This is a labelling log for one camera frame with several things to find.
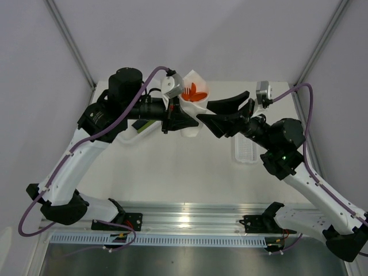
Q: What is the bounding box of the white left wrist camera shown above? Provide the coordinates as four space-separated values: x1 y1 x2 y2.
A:
160 73 184 109

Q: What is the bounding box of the white paper napkin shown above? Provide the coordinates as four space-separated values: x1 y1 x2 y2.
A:
179 70 210 138

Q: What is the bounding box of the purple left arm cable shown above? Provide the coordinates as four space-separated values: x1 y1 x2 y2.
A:
17 66 176 255

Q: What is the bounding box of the right side aluminium rail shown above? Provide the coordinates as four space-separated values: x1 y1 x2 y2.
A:
290 86 336 215

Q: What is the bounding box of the dark navy rolled napkin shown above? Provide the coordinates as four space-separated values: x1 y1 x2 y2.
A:
132 120 148 132

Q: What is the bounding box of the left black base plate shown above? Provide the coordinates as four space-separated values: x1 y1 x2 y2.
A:
91 213 143 232

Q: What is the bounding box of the white slotted cable duct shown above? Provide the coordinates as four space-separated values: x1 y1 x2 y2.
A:
50 232 267 248

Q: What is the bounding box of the large white plastic basket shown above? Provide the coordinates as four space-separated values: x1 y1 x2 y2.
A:
117 120 161 145

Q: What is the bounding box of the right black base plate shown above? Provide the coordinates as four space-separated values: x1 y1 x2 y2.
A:
239 214 297 234

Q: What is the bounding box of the aluminium mounting rail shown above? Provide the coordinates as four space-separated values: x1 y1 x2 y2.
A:
39 201 352 238

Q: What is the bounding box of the orange plastic fork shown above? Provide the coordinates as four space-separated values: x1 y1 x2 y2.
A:
182 87 192 101

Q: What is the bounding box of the aluminium frame post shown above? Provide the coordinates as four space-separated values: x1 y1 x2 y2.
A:
293 0 353 89
43 0 97 89

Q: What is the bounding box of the small white utensil tray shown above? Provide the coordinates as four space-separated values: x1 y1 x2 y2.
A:
233 134 258 164

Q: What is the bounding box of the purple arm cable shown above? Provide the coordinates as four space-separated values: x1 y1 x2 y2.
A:
266 82 368 255
17 66 176 255

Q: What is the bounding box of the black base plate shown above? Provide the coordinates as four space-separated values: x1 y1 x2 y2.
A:
91 213 143 232
239 214 297 234

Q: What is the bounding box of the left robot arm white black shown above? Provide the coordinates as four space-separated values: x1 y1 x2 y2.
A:
26 67 198 230

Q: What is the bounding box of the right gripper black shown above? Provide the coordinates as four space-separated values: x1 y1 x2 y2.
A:
196 91 276 151

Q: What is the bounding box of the left aluminium frame post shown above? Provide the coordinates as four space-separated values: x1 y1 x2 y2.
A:
43 0 97 89

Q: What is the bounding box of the orange plastic knife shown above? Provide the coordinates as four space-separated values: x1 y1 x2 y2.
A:
189 83 197 99

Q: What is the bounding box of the orange plastic spoon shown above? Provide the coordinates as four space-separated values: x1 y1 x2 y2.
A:
182 92 208 102

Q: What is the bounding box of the green rolled napkin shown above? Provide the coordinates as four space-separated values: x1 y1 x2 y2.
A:
137 121 160 133

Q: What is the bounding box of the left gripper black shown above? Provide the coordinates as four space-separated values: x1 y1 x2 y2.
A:
123 95 199 134

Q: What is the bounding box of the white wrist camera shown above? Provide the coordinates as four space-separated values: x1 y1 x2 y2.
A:
160 73 184 109
255 80 273 111

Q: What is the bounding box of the right aluminium frame post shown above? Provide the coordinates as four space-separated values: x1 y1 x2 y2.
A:
293 0 353 89

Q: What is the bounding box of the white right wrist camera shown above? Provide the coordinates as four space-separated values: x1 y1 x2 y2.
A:
255 80 273 111

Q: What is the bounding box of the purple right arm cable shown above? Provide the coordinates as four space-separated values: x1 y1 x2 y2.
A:
266 82 368 255

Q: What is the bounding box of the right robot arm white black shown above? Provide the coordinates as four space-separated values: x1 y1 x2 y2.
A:
197 91 367 262

